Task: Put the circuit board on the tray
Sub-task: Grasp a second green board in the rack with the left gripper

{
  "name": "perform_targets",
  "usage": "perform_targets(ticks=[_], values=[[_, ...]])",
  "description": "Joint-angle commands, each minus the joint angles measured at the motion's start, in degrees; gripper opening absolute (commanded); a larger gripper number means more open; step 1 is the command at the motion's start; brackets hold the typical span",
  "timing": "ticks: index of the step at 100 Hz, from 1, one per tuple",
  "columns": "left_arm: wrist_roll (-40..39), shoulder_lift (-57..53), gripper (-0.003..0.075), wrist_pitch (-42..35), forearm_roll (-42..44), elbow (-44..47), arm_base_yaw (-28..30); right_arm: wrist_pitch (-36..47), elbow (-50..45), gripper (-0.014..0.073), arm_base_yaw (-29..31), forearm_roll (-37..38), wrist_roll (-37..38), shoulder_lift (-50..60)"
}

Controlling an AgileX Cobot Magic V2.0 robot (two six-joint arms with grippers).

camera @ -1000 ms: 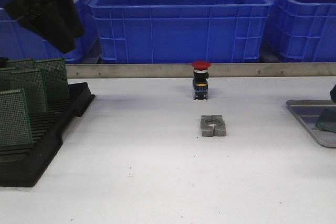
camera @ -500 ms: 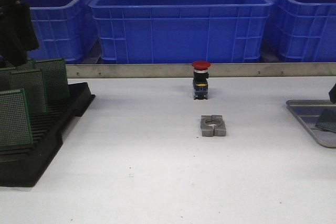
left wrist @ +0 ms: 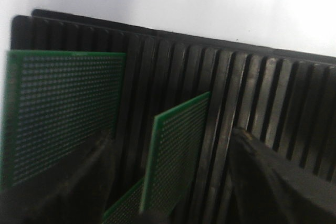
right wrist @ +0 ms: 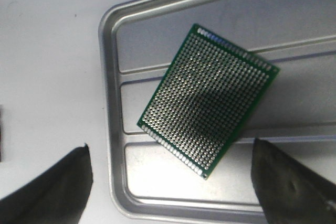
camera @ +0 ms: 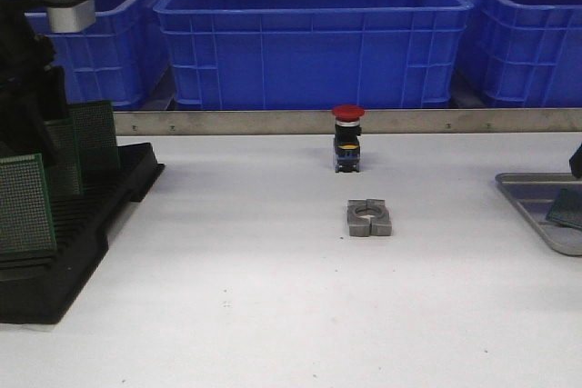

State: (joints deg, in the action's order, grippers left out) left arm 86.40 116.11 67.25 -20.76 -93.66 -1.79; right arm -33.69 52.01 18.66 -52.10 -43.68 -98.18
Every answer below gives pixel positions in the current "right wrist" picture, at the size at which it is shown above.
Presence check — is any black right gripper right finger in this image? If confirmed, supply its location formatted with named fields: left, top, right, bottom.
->
left=250, top=138, right=335, bottom=223

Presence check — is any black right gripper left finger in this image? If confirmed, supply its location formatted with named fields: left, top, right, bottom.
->
left=1, top=145, right=93, bottom=223

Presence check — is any silver metal tray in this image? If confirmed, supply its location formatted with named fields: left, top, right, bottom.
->
left=99, top=0, right=335, bottom=223

